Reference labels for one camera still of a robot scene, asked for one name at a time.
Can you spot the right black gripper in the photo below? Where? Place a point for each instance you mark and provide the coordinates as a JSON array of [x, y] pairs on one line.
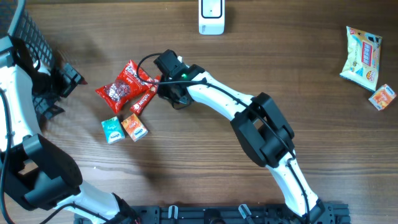
[[162, 92]]

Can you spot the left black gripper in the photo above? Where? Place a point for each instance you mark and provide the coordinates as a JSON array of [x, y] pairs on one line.
[[68, 84]]

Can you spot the red candy bag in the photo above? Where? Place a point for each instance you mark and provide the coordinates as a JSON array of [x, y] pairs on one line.
[[126, 86]]

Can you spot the orange tissue pack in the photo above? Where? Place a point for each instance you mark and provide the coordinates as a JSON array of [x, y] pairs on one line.
[[134, 127], [382, 97]]

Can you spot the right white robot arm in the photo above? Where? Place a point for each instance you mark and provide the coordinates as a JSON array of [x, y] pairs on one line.
[[261, 129]]

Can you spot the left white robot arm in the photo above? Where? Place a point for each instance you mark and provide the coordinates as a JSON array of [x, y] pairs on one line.
[[36, 173]]

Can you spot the white barcode scanner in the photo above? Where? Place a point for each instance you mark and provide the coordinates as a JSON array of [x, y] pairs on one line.
[[211, 17]]

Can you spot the red coffee stick sachet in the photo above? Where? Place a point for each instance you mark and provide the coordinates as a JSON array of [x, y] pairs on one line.
[[145, 99]]

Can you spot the teal tissue pack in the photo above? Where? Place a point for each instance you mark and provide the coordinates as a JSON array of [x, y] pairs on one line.
[[112, 130]]

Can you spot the yellow snack bag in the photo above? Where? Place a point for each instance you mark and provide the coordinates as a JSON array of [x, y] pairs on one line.
[[362, 64]]

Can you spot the black wire mesh basket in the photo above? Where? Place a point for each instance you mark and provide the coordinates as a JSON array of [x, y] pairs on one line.
[[17, 22]]

